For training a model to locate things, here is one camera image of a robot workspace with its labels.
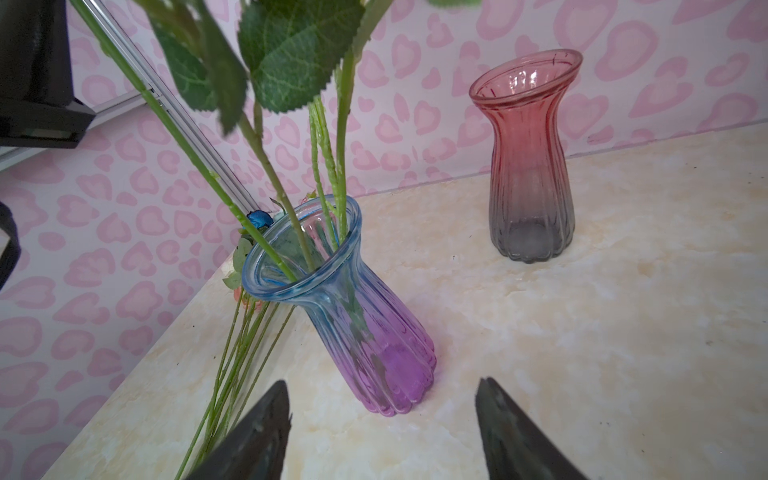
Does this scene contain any flower bunch on table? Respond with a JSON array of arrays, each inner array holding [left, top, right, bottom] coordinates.
[[175, 234, 285, 479]]

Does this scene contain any aluminium diagonal frame bar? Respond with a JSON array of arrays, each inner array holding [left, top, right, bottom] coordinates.
[[1, 92, 146, 171]]

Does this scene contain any left black cable conduit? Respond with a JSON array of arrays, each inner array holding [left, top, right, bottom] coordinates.
[[0, 200, 22, 292]]

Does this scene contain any blue flower stem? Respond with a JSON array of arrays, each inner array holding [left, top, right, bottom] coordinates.
[[246, 210, 274, 230]]

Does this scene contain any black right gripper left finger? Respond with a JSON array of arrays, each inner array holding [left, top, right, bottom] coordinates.
[[187, 380, 291, 480]]

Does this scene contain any aluminium frame post left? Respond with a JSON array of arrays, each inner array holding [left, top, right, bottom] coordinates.
[[80, 0, 262, 214]]

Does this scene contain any pink double rose stem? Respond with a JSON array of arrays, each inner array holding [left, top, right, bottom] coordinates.
[[138, 1, 391, 269]]

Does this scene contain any purple blue glass vase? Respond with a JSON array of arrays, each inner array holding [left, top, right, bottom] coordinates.
[[241, 196, 437, 417]]

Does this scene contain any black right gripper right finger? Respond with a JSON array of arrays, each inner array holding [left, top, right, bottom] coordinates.
[[475, 377, 586, 480]]

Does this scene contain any red grey glass vase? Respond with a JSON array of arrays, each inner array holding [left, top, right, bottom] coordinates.
[[469, 49, 583, 263]]

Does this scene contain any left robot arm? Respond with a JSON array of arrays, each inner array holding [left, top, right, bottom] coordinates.
[[1, 0, 96, 149]]

